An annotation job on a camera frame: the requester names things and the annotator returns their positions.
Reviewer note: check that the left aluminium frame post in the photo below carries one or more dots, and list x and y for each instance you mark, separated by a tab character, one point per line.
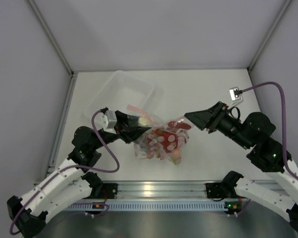
49	34

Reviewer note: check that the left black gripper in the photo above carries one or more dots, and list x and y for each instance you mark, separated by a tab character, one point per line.
126	128

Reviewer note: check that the clear zip top bag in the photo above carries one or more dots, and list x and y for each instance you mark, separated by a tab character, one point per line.
162	138

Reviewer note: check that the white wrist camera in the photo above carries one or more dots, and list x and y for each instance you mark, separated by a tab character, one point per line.
236	96
108	121

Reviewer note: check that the right aluminium frame post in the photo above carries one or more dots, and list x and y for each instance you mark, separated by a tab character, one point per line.
281	13

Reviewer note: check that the translucent white plastic basket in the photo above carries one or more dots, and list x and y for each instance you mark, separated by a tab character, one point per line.
120	90

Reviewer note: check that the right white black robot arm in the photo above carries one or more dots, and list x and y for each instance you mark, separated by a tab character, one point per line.
254	133

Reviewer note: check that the aluminium rail base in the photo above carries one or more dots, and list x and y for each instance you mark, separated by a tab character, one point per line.
129	190

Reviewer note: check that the white slotted cable duct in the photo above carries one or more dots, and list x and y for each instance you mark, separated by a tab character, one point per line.
169	205

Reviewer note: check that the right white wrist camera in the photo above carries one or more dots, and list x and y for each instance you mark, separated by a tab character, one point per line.
236	96

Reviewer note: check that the aluminium frame post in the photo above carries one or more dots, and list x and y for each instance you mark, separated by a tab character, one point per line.
49	34
281	13

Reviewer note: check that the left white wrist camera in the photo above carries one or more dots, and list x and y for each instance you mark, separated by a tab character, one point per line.
108	121

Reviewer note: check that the red fake lobster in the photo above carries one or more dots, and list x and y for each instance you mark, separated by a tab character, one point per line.
169	141

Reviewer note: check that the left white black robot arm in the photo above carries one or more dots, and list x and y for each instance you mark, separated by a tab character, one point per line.
76	177

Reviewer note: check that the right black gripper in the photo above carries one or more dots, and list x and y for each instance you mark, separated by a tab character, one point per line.
213	116

